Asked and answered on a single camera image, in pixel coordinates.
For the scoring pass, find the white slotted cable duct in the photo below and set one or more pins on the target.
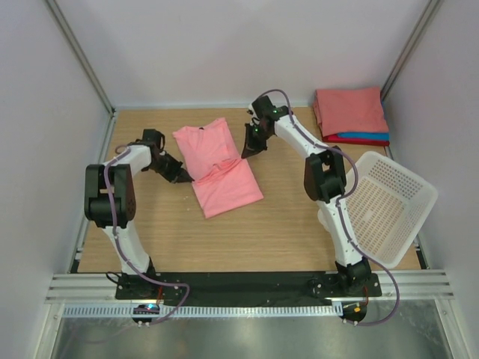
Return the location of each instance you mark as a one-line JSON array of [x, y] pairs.
[[137, 311]]

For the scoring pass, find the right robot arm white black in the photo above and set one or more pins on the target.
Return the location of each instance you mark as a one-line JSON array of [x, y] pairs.
[[325, 182]]

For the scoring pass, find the folded blue t-shirt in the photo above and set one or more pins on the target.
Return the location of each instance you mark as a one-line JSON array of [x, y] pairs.
[[369, 136]]

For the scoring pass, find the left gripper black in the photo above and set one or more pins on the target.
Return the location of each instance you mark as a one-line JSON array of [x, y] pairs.
[[173, 177]]

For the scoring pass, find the aluminium front rail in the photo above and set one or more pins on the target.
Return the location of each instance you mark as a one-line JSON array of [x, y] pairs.
[[406, 285]]

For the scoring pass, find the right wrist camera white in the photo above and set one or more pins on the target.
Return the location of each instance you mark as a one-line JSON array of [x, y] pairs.
[[250, 111]]

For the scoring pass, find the white plastic basket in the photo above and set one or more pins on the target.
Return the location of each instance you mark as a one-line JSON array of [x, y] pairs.
[[387, 208]]

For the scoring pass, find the right aluminium corner post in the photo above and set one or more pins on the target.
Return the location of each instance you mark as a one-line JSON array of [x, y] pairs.
[[424, 21]]

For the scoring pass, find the aluminium corner post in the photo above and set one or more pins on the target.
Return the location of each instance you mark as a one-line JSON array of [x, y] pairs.
[[72, 41], [424, 21]]

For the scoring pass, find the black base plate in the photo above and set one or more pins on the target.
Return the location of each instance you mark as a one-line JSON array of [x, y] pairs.
[[231, 288]]

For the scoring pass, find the folded red t-shirt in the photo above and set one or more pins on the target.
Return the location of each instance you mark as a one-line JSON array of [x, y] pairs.
[[353, 140]]

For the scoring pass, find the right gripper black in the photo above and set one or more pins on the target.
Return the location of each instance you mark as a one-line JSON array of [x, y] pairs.
[[252, 148]]

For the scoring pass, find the left aluminium corner post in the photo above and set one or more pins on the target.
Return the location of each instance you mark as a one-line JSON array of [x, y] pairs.
[[72, 41]]

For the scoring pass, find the folded salmon t-shirt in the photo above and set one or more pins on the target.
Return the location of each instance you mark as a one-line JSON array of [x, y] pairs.
[[339, 111]]

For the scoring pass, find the pink t-shirt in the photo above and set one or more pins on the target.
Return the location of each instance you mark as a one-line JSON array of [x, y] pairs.
[[222, 179]]

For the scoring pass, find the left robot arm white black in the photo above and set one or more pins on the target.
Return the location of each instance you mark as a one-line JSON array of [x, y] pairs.
[[110, 203]]

